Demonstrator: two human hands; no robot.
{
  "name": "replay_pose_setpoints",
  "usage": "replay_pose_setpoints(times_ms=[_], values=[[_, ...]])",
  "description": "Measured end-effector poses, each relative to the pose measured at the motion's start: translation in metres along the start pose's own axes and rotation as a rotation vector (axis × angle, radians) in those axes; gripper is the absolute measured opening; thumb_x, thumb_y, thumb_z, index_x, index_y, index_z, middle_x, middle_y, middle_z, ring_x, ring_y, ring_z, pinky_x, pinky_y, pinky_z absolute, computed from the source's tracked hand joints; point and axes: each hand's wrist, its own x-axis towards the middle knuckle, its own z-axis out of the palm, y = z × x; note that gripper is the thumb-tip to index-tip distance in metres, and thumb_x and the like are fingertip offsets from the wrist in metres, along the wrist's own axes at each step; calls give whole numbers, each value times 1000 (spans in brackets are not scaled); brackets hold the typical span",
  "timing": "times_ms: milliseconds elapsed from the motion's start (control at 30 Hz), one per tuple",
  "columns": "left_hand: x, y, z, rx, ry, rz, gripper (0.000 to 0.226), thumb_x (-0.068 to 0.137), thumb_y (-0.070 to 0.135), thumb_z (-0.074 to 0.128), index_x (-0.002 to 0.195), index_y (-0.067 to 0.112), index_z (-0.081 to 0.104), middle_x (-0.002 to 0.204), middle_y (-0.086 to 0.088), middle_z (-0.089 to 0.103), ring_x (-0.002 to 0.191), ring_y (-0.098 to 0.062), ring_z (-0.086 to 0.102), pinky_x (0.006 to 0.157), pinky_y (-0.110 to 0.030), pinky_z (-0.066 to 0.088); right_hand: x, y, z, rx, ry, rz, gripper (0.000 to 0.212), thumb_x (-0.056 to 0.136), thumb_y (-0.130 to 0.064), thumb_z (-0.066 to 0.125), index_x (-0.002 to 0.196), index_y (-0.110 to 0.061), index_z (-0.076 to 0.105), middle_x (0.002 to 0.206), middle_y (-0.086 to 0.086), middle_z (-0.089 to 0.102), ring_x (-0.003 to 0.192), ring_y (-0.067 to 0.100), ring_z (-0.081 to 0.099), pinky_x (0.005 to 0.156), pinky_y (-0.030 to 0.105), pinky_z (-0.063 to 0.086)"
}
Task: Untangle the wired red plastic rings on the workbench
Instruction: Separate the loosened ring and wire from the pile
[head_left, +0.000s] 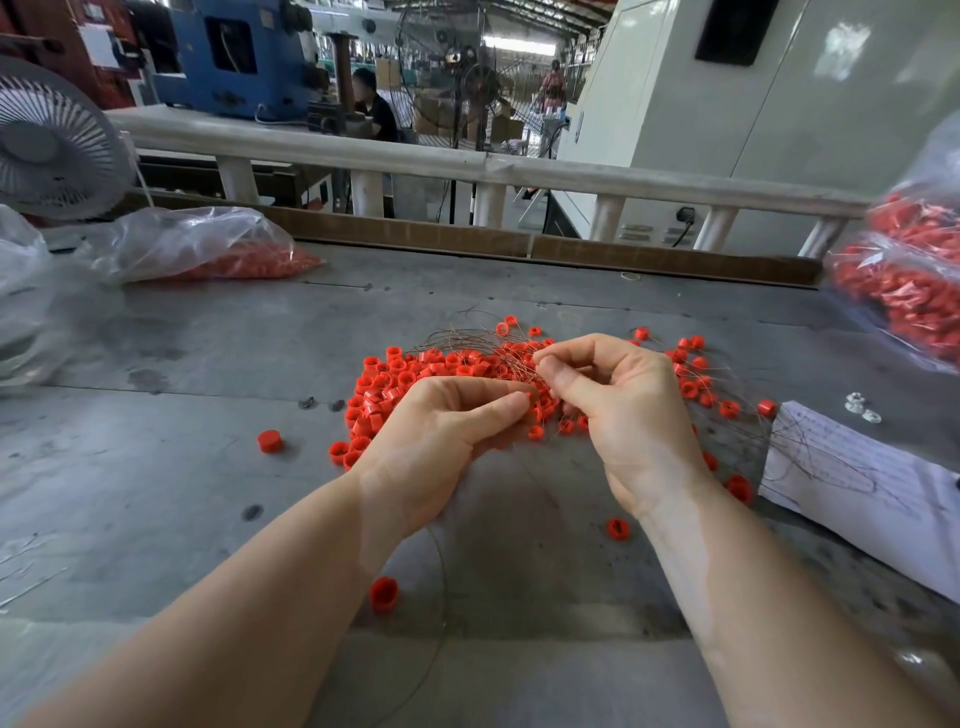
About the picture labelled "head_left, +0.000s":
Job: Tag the person's right hand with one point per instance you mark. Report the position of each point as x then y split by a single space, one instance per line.
638 420

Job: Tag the person's left hand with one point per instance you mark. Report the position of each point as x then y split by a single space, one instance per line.
420 458

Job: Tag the pile of red plastic rings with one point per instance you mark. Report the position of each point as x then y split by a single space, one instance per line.
387 387

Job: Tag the person's left forearm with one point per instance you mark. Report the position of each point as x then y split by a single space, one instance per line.
218 630

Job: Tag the person's right forearm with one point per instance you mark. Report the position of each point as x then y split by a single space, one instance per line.
795 608

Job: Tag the small clear plastic piece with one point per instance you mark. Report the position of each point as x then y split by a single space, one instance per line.
854 402
872 416

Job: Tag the brown wooden board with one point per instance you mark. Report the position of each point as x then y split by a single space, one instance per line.
443 236

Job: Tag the white paper sheet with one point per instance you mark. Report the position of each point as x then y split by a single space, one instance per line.
858 498

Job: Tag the large clear bag red pieces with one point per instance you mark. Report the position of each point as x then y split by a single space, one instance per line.
897 278

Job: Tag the white metal railing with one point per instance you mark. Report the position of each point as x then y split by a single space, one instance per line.
368 153

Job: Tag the clear bag with red pieces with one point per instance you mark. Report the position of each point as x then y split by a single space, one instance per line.
188 243

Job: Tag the large grey machine cabinet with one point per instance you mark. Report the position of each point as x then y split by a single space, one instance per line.
840 105

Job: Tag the blue industrial machine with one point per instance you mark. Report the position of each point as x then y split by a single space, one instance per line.
255 72

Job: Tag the crumpled clear plastic bag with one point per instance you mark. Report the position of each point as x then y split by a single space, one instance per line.
18 308

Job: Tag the white desk fan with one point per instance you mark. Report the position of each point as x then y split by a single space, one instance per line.
53 147

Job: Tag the red industrial machine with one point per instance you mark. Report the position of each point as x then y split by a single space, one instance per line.
48 38

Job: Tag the black pedestal fan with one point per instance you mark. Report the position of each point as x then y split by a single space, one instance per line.
474 87

